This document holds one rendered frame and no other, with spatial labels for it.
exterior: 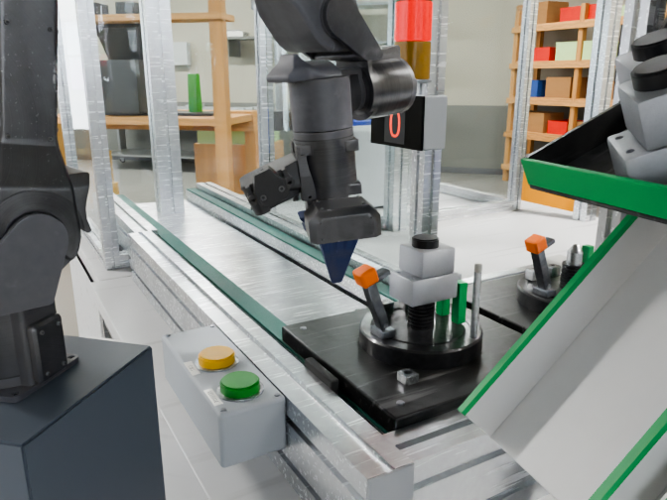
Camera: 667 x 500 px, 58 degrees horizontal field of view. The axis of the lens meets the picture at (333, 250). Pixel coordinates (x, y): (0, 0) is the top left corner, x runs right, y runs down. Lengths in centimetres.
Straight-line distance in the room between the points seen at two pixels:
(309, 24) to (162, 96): 110
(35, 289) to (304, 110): 27
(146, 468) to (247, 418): 12
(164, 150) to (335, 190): 109
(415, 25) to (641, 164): 51
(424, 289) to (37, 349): 39
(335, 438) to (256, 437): 10
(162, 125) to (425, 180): 89
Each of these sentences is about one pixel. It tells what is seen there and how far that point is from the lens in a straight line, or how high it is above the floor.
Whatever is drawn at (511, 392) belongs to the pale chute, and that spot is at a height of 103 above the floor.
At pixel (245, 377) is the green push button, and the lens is 62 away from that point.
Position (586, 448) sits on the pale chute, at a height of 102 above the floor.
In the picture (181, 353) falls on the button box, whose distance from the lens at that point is 72.
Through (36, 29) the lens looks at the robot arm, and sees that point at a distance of 44.
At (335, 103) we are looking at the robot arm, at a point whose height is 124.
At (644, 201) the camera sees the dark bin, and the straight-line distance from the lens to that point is 37.
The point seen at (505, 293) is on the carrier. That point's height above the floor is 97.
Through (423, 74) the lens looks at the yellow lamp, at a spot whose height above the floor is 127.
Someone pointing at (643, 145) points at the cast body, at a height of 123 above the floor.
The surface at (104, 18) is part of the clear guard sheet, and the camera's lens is 186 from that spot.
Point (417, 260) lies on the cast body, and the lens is 65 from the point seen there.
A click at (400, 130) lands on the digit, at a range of 84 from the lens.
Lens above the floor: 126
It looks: 16 degrees down
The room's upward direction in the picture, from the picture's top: straight up
